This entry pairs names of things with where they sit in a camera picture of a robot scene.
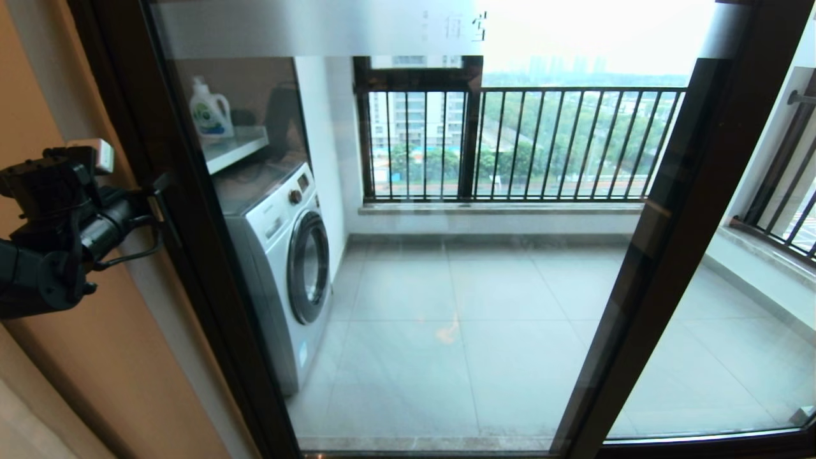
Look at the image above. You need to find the white wall shelf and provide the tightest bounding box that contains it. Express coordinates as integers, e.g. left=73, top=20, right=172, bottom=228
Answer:
left=201, top=126, right=270, bottom=176

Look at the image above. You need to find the dark framed glass sliding door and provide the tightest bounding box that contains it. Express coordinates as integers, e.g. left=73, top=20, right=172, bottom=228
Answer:
left=105, top=0, right=816, bottom=459

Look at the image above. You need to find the dark framed fixed glass door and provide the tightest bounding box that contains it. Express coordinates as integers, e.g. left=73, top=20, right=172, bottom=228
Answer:
left=553, top=57, right=816, bottom=459

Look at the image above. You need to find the thin black camera cable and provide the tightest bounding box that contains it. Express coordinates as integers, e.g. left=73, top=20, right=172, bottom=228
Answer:
left=94, top=215, right=164, bottom=272

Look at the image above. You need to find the white laundry detergent bottle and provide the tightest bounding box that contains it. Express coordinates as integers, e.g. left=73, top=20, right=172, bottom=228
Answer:
left=189, top=76, right=235, bottom=140

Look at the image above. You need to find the dark sliding door handle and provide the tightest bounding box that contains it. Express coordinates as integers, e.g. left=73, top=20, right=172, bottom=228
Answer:
left=152, top=172, right=186, bottom=252

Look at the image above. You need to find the dark brown cabinet niche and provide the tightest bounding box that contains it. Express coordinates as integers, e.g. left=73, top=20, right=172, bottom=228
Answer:
left=175, top=57, right=310, bottom=168

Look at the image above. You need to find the dark outer door frame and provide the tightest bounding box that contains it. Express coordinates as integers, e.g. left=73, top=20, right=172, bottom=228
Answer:
left=67, top=0, right=307, bottom=459

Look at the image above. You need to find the dark balcony window frame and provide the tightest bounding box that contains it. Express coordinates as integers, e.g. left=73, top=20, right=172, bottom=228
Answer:
left=353, top=56, right=484, bottom=203

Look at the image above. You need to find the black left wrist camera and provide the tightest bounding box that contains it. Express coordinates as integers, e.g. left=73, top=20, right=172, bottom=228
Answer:
left=0, top=148, right=96, bottom=221

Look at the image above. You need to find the white front-load washing machine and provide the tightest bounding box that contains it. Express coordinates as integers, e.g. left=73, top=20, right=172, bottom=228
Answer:
left=214, top=163, right=333, bottom=396

